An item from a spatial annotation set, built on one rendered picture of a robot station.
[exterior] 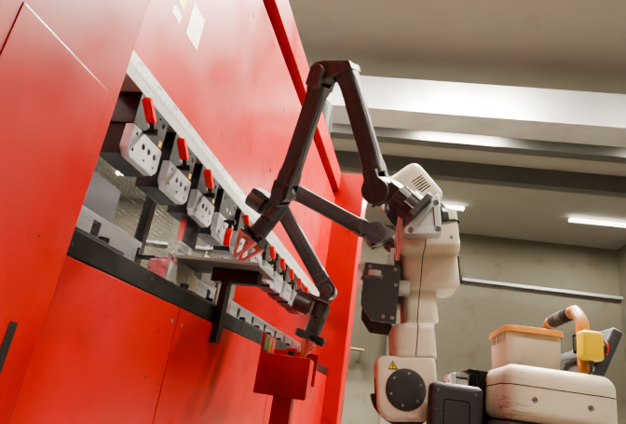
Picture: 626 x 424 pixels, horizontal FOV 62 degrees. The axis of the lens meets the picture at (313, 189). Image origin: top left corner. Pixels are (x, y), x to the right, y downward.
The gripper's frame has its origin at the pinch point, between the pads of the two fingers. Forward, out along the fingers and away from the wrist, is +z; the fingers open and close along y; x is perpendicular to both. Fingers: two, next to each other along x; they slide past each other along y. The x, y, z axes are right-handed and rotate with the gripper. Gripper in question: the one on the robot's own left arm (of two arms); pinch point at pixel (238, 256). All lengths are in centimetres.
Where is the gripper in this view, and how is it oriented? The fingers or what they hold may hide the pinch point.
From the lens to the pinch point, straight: 163.6
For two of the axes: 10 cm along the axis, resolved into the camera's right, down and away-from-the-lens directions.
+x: 7.7, 5.1, -3.8
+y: -1.8, -4.0, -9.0
